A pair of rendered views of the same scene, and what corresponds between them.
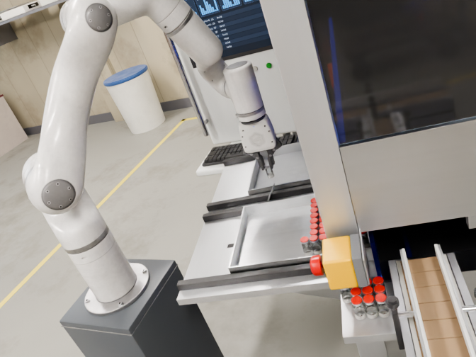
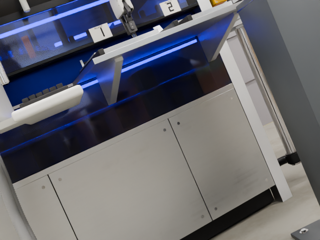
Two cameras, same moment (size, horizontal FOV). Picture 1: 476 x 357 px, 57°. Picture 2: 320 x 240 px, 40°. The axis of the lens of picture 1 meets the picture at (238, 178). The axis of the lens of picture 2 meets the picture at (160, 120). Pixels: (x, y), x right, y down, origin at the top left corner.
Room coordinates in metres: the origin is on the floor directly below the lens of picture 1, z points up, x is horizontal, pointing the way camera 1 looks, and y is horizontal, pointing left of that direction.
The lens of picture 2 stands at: (2.30, 1.21, 0.70)
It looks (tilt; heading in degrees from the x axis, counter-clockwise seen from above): 3 degrees down; 232
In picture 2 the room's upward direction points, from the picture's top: 24 degrees counter-clockwise
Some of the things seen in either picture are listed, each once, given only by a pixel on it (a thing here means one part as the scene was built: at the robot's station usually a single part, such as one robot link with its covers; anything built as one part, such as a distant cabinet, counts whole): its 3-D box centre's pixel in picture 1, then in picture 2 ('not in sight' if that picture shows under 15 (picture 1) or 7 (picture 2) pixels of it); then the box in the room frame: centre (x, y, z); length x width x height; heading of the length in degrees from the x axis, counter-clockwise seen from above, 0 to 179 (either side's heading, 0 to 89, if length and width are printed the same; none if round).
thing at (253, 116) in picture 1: (250, 112); not in sight; (1.21, -0.10, 1.13); 0.09 x 0.08 x 0.03; 71
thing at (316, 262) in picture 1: (320, 265); not in sight; (0.65, -0.09, 0.99); 0.04 x 0.04 x 0.04; 71
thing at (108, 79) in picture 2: not in sight; (115, 83); (1.34, -0.17, 0.80); 0.34 x 0.03 x 0.13; 71
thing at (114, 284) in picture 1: (103, 264); not in sight; (1.00, 0.42, 0.95); 0.19 x 0.19 x 0.18
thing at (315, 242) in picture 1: (316, 224); not in sight; (0.90, -0.14, 0.90); 0.18 x 0.02 x 0.05; 161
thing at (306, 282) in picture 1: (281, 204); (162, 42); (1.10, -0.09, 0.87); 0.70 x 0.48 x 0.02; 161
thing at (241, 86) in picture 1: (242, 86); not in sight; (1.21, -0.10, 1.21); 0.09 x 0.08 x 0.13; 21
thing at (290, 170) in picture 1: (304, 163); (117, 55); (1.23, -0.22, 0.90); 0.34 x 0.26 x 0.04; 71
